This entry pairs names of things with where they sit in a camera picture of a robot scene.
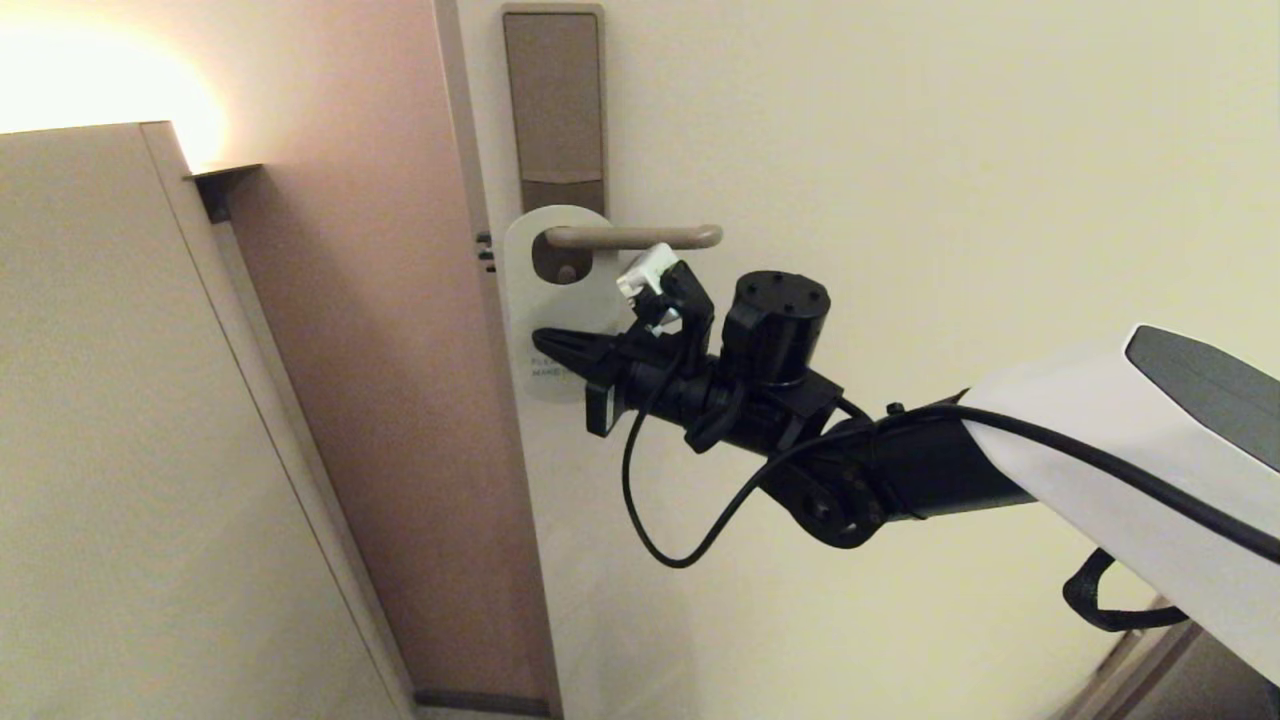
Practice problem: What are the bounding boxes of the white robot shoulder cover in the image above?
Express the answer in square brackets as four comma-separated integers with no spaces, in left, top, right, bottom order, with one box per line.
[960,325,1280,691]

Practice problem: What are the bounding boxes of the black braided cable loop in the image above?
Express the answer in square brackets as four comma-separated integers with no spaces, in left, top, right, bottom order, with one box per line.
[1062,548,1191,633]

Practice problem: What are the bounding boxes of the blue and white door hanger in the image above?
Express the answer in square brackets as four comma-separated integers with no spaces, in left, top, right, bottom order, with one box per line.
[502,205,626,403]

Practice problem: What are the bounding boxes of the white door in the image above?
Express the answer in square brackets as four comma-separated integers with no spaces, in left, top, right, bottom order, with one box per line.
[455,0,1280,720]

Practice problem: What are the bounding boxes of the dark grey baseboard strip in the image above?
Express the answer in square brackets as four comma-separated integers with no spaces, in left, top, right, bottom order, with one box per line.
[415,690,551,717]

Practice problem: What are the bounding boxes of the bronze door handle lever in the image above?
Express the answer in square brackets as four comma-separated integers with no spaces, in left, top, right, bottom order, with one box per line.
[545,224,723,251]

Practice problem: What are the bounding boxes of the bronze door lock plate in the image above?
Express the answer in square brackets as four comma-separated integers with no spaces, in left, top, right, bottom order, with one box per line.
[501,4,608,286]

